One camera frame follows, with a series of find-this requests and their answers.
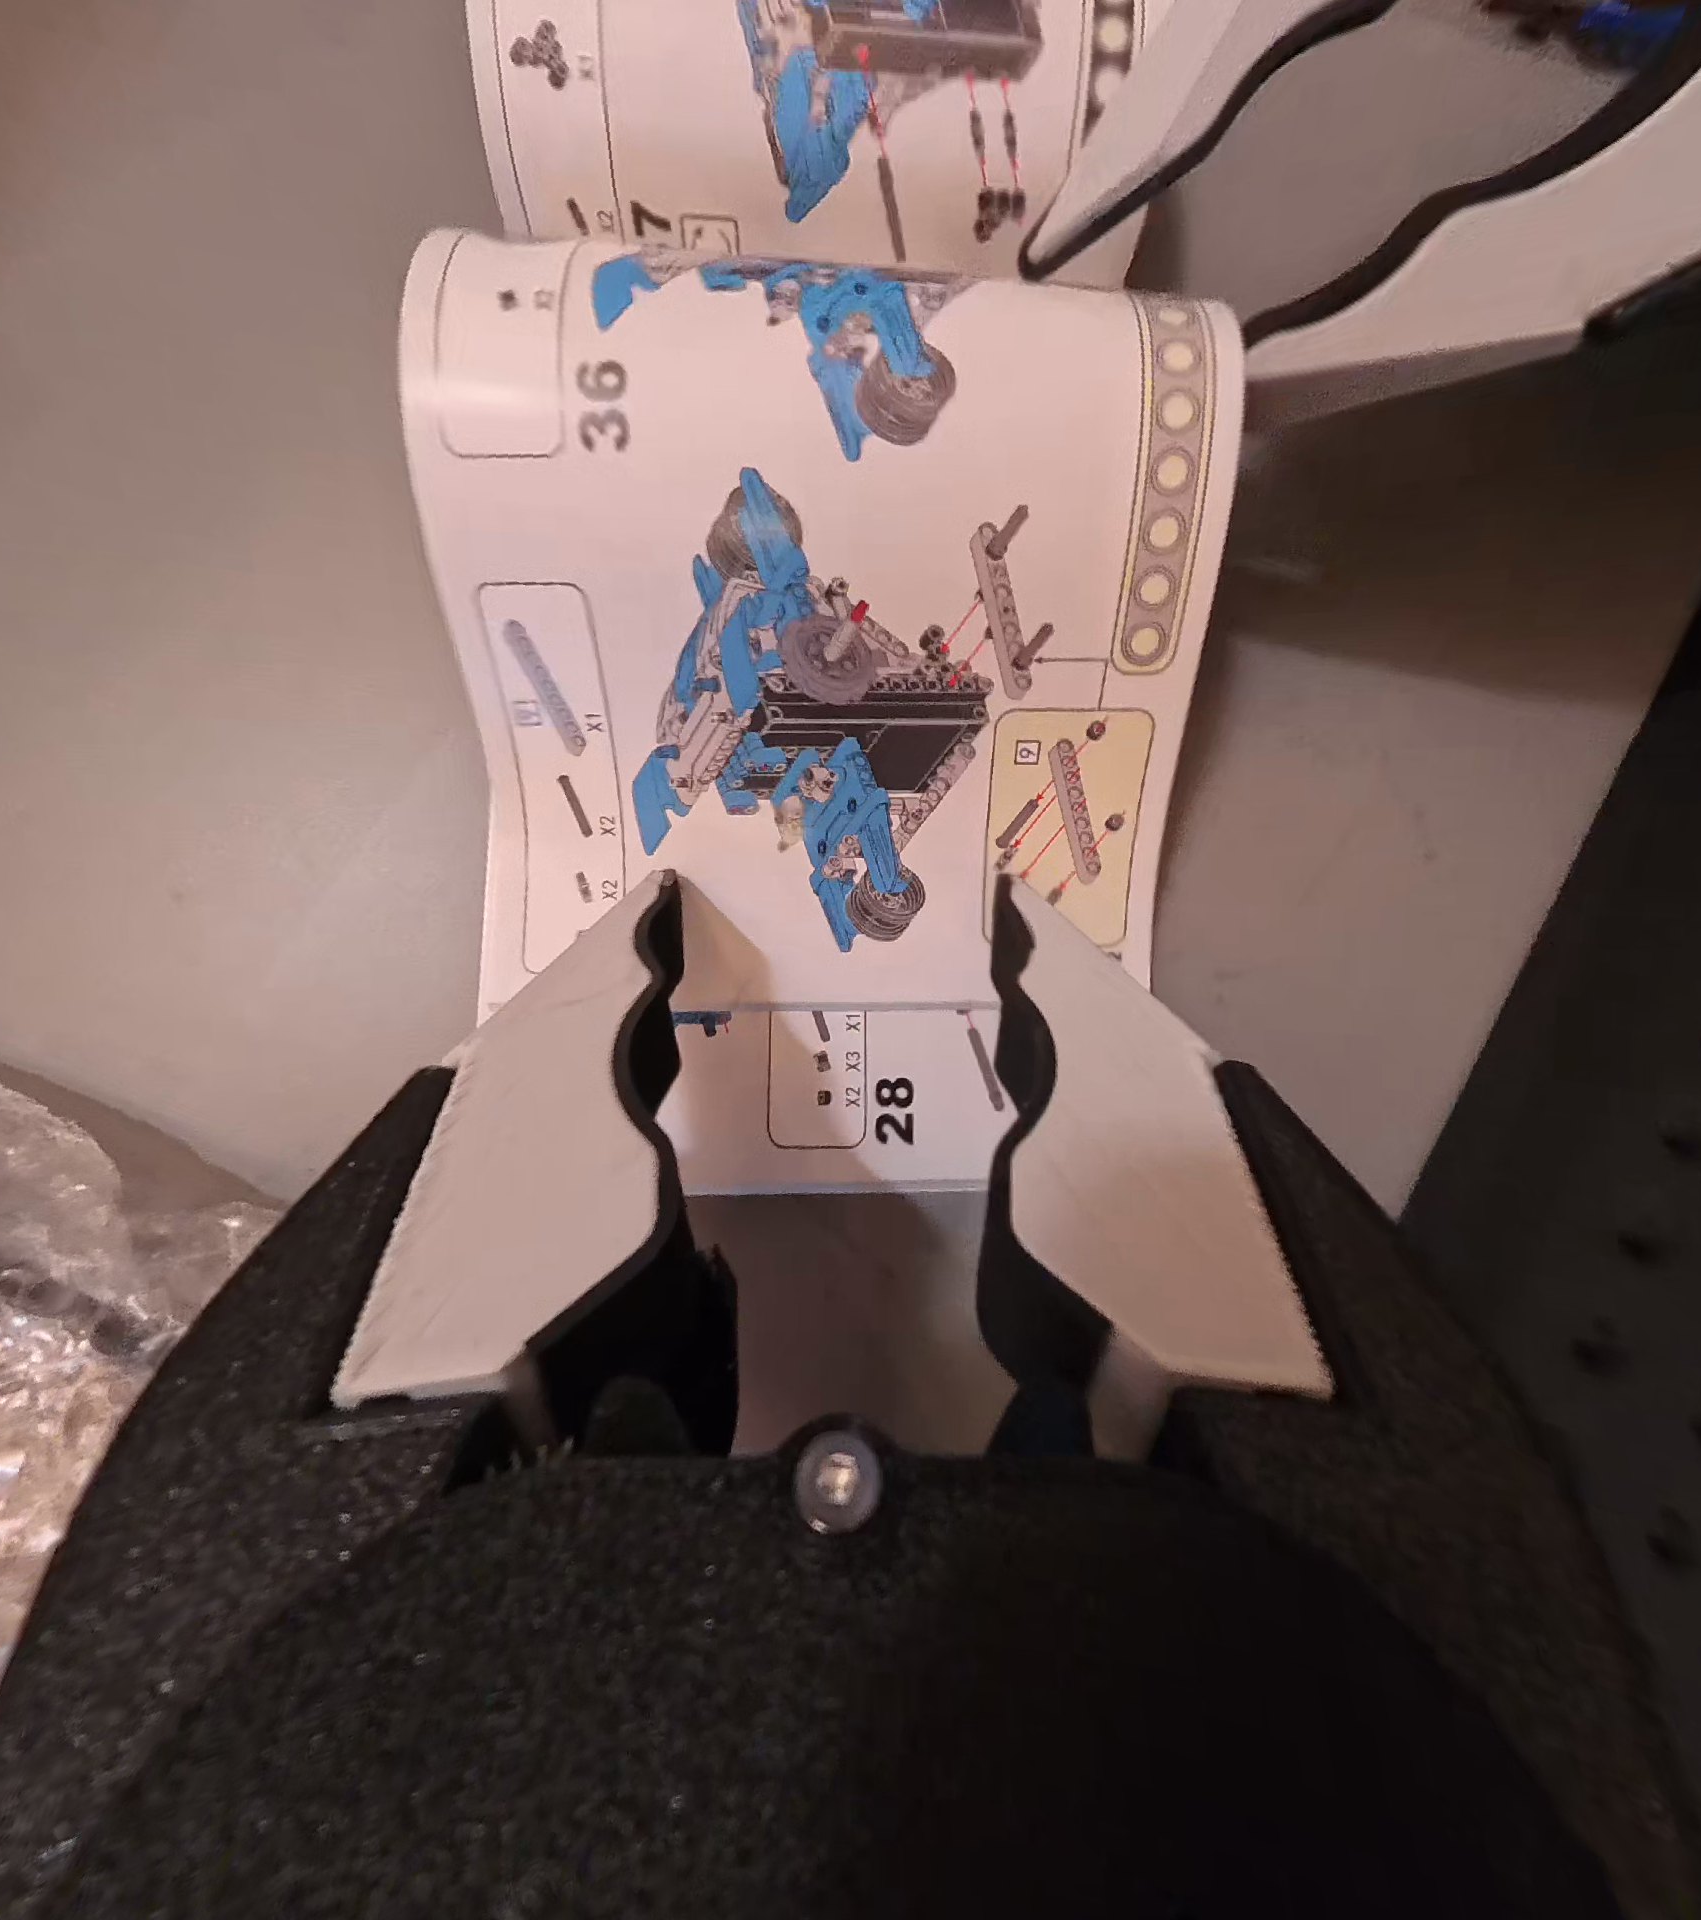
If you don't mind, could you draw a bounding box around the small blue leaflet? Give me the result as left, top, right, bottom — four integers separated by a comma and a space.
396, 0, 1250, 1201

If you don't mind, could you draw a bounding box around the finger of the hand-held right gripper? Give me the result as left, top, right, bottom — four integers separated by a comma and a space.
1242, 0, 1701, 380
1015, 0, 1360, 288

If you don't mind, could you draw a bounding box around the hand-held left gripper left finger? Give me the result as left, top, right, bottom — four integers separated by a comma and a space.
329, 865, 686, 1450

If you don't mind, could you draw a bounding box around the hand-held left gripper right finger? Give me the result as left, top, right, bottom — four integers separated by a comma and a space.
977, 874, 1336, 1450

